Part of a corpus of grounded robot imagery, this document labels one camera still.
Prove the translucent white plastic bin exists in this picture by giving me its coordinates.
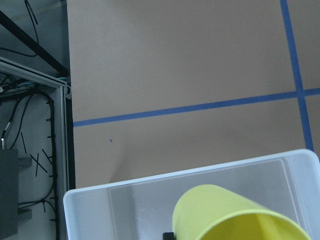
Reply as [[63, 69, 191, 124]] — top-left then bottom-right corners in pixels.
[[63, 149, 320, 240]]

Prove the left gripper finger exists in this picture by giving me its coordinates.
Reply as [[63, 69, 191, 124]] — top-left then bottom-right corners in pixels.
[[162, 232, 175, 240]]

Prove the yellow plastic cup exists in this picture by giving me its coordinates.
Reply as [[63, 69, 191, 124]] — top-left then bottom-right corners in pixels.
[[172, 184, 310, 240]]

